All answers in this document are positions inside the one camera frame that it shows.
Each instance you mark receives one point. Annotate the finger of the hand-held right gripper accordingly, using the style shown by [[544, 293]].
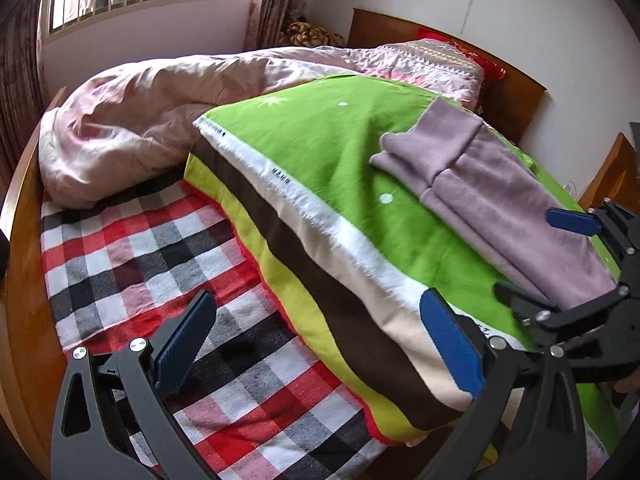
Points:
[[572, 221], [515, 297]]

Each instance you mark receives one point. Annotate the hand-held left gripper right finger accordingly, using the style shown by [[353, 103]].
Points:
[[450, 345]]

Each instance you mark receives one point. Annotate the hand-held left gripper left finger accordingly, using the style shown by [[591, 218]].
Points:
[[185, 345]]

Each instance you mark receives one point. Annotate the purple pants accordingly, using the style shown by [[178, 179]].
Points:
[[500, 200]]

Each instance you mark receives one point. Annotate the person's right hand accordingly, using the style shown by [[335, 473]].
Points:
[[629, 386]]

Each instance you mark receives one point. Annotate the large wooden headboard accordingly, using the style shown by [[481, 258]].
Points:
[[617, 175]]

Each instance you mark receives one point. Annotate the red plaid bedsheet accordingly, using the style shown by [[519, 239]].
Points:
[[150, 260]]

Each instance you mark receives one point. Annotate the small wooden headboard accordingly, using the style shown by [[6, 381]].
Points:
[[515, 95]]

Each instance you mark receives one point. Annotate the red embroidered pillow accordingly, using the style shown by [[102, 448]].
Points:
[[485, 62]]

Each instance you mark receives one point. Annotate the green printed cloth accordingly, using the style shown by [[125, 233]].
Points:
[[325, 150]]

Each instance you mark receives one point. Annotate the pale pink patterned quilt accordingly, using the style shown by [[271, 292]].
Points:
[[150, 110]]

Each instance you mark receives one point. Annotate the patterned pink curtain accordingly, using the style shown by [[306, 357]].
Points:
[[20, 85]]

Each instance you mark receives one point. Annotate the brown patterned plush blanket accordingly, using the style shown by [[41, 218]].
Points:
[[310, 35]]

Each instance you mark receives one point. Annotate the maroon curtain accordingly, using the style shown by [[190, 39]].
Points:
[[280, 0]]

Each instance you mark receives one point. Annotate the wooden bed side rail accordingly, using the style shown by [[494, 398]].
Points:
[[25, 310]]

